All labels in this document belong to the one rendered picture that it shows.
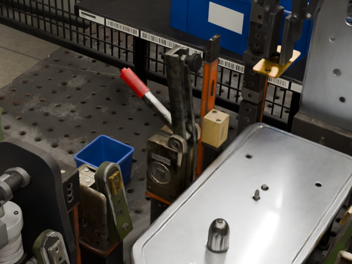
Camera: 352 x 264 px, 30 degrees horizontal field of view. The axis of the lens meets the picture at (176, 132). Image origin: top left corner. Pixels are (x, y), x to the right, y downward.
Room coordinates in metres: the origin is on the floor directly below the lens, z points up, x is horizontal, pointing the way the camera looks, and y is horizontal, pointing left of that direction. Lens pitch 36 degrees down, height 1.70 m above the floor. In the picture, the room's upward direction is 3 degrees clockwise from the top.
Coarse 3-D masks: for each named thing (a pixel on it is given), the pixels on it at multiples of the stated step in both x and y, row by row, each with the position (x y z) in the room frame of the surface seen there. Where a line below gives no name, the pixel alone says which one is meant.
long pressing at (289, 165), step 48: (240, 144) 0.94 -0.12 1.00; (288, 144) 0.94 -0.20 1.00; (192, 192) 0.80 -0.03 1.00; (240, 192) 0.81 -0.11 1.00; (288, 192) 0.81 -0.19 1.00; (336, 192) 0.82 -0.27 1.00; (144, 240) 0.68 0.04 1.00; (192, 240) 0.69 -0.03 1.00; (240, 240) 0.70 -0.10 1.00; (288, 240) 0.70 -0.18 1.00
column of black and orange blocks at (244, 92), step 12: (252, 12) 1.13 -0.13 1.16; (252, 24) 1.13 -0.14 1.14; (252, 36) 1.13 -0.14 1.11; (264, 36) 1.12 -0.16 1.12; (252, 48) 1.13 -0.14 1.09; (264, 48) 1.12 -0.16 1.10; (252, 60) 1.12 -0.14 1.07; (252, 72) 1.13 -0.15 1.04; (252, 84) 1.13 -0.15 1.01; (264, 84) 1.13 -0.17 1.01; (252, 96) 1.12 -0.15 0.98; (264, 96) 1.14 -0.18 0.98; (240, 108) 1.13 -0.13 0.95; (252, 108) 1.12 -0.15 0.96; (240, 120) 1.13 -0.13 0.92; (252, 120) 1.12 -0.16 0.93; (240, 132) 1.13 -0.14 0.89
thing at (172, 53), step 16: (176, 48) 0.89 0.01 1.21; (176, 64) 0.86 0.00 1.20; (192, 64) 0.85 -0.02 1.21; (176, 80) 0.86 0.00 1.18; (176, 96) 0.86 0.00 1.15; (192, 96) 0.88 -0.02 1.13; (176, 112) 0.86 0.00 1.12; (192, 112) 0.88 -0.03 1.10; (176, 128) 0.86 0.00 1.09; (192, 128) 0.87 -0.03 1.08
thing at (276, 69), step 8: (280, 48) 0.84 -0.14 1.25; (272, 56) 0.80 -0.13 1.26; (296, 56) 0.82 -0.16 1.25; (256, 64) 0.79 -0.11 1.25; (264, 64) 0.79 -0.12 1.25; (272, 64) 0.79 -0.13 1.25; (288, 64) 0.79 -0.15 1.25; (264, 72) 0.77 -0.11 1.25; (272, 72) 0.77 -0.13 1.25; (280, 72) 0.77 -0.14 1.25
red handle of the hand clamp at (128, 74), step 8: (120, 72) 0.93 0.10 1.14; (128, 72) 0.92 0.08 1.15; (128, 80) 0.91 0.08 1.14; (136, 80) 0.91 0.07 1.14; (136, 88) 0.91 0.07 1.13; (144, 88) 0.91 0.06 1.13; (144, 96) 0.90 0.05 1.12; (152, 96) 0.90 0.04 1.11; (152, 104) 0.89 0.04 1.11; (160, 104) 0.90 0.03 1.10; (160, 112) 0.88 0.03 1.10; (168, 112) 0.89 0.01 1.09; (168, 120) 0.88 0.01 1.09
